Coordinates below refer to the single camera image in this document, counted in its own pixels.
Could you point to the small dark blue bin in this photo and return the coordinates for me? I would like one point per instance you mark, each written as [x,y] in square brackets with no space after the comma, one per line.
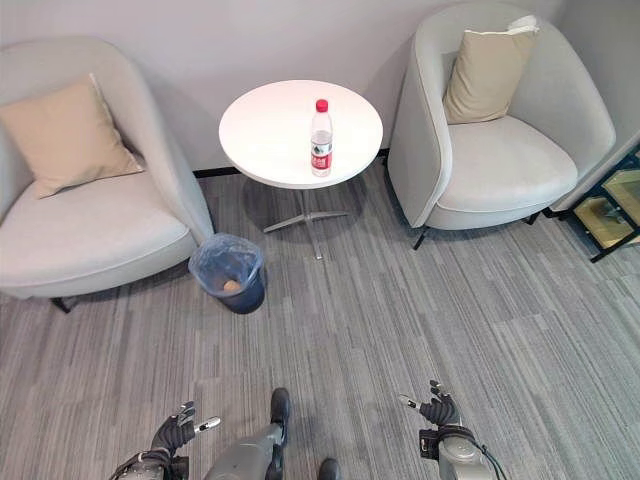
[245,292]

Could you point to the round white tea table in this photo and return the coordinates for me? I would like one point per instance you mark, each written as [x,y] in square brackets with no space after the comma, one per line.
[300,135]

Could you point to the beige square cushion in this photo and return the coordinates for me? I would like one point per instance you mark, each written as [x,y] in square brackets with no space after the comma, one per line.
[487,75]
[65,137]

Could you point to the brown crumpled garbage ball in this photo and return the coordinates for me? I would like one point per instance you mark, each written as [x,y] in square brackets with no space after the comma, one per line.
[230,286]

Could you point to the translucent blue bin bag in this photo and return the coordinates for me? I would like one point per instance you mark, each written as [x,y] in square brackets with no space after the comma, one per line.
[225,260]

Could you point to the clear water bottle red cap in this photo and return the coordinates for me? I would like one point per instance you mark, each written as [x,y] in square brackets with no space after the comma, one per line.
[321,140]

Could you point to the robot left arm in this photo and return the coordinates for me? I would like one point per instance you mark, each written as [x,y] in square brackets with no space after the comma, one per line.
[150,465]

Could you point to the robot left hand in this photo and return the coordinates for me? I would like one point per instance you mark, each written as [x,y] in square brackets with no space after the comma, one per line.
[172,431]

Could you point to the robot dark foot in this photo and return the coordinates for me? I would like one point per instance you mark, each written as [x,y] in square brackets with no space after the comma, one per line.
[280,406]
[328,469]

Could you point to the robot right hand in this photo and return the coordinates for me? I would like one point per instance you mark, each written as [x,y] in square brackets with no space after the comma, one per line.
[440,409]

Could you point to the light grey armchair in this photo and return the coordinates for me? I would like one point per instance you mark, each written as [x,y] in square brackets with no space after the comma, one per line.
[90,200]
[500,150]

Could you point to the black frame glass shelf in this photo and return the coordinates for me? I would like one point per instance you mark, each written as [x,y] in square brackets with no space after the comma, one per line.
[612,205]

